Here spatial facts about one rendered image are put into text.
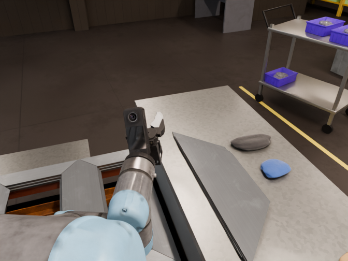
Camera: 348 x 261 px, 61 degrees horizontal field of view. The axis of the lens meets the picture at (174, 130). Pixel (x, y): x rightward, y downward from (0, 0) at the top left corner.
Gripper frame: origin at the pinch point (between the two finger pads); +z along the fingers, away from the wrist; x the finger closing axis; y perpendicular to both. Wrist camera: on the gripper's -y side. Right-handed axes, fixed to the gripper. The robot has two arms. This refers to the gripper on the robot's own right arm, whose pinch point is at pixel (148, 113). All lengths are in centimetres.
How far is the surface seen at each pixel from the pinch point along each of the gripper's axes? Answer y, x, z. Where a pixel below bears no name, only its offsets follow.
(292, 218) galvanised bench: 47, 42, -1
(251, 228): 42, 27, -7
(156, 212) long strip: 60, -11, 16
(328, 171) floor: 163, 119, 140
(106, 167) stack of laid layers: 57, -40, 45
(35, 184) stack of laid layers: 53, -73, 32
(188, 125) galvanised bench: 41, 5, 55
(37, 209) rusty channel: 66, -76, 26
